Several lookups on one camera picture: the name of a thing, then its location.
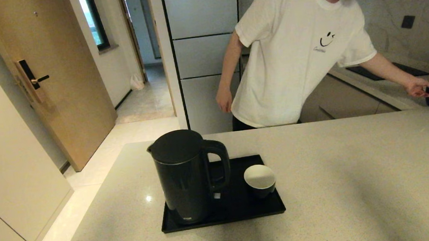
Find person's right hand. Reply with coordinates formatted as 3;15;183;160
215;85;234;114

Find person's left hand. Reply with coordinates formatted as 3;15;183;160
404;78;429;100

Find black mug white inside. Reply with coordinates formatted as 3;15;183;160
243;163;278;200

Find black electric kettle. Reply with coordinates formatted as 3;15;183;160
145;126;236;228

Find black induction cooktop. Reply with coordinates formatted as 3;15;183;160
346;58;429;84

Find silver refrigerator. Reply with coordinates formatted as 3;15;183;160
161;0;253;137

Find beige kitchen counter cabinets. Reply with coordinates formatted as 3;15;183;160
296;59;429;123

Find person in smiley white t-shirt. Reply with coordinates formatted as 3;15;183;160
207;0;429;133

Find white plastic bag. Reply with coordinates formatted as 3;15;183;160
129;72;145;92

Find black rectangular serving tray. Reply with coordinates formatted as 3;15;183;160
156;152;287;234

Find dark framed window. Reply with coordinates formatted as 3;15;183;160
77;0;112;53

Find light wooden door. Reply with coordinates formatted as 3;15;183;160
0;0;123;179

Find black electronic door lock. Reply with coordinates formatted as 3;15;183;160
13;57;53;106

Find white storage cabinet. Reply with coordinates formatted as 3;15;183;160
0;72;79;241

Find dark wall socket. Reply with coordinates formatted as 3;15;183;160
401;14;417;30

